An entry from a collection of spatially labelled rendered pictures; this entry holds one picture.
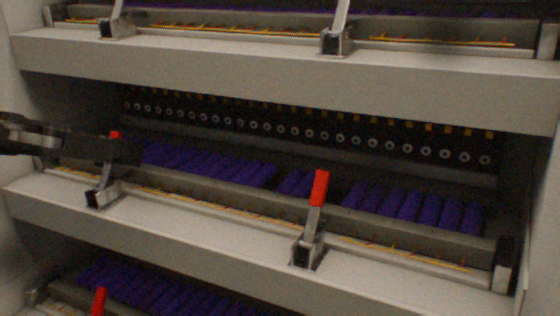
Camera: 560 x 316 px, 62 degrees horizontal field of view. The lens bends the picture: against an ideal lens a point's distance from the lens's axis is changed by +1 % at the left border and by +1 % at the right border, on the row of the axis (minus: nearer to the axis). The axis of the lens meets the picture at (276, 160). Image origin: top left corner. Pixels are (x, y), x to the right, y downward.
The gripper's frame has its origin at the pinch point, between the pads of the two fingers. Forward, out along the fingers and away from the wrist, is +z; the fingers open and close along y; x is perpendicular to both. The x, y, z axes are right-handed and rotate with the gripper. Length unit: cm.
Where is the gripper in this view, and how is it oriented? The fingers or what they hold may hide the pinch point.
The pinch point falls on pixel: (109, 149)
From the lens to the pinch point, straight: 59.1
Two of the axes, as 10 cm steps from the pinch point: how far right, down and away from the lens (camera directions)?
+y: 8.9, 1.7, -4.2
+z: 4.1, 1.0, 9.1
